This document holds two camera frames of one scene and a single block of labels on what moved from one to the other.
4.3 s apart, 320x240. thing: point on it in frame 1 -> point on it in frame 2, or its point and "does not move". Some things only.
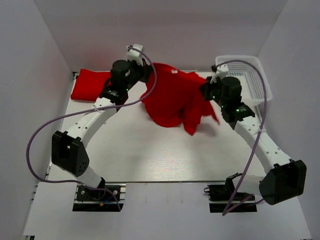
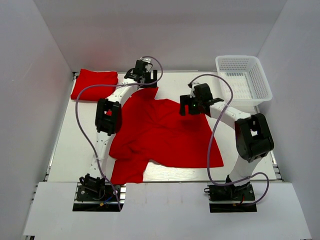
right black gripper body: [213, 92] -> [195, 106]
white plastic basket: [255, 88] does not move
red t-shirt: [177, 99] -> [156, 132]
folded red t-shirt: [90, 84] does not move
